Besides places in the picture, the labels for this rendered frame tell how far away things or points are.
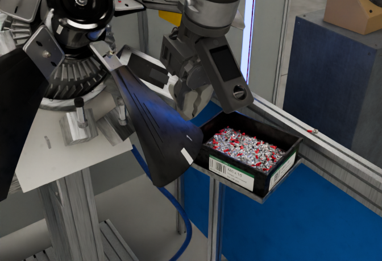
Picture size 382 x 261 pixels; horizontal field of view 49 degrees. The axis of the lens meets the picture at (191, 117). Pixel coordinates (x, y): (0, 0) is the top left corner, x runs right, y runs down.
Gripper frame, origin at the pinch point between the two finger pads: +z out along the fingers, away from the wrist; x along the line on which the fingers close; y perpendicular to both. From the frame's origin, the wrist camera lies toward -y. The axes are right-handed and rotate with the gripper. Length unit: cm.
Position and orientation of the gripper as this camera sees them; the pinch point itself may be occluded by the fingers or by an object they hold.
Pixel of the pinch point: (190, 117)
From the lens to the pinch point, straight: 73.4
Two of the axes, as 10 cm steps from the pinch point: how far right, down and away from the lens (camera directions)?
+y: -5.6, -6.8, 4.9
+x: -8.1, 3.1, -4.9
